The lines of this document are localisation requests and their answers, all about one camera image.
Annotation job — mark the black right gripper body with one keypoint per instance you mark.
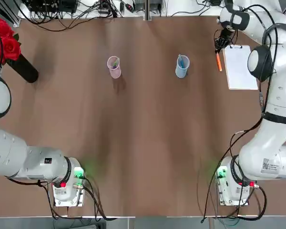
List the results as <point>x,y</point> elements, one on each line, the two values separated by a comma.
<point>228,33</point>

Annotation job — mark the orange pencil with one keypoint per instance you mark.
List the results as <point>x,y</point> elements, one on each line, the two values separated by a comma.
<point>219,62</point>

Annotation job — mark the blue pen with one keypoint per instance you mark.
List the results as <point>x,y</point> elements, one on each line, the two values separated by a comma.
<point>181,61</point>

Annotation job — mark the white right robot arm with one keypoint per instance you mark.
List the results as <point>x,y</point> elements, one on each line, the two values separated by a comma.
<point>271,143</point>

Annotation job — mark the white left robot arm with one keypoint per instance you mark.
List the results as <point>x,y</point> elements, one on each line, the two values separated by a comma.
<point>9,152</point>

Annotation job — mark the white clipboard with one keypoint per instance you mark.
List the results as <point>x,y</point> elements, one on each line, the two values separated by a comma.
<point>238,71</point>

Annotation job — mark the blue translucent cup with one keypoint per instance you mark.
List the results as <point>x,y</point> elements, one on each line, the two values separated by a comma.
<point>181,72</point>

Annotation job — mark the green pen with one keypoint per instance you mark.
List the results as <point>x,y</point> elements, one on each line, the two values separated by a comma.
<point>116,62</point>

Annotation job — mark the pink translucent cup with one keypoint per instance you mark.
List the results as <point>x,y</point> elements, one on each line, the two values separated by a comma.
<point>115,73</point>

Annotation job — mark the black power adapter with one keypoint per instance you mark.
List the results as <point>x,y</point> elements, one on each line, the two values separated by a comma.
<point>214,2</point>

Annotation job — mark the dark finned electronics box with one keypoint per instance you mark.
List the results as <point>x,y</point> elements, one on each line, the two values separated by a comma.
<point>155,3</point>

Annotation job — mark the black cylindrical vase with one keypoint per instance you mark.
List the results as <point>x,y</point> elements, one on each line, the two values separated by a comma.
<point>23,69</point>

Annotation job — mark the red rose bouquet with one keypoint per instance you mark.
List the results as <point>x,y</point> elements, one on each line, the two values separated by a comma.
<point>7,45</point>

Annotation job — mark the aluminium frame post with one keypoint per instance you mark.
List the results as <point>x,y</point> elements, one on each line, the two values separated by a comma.
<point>148,9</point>

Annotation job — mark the aluminium frame rail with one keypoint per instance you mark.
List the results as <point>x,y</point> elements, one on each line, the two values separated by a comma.
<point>12,17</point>

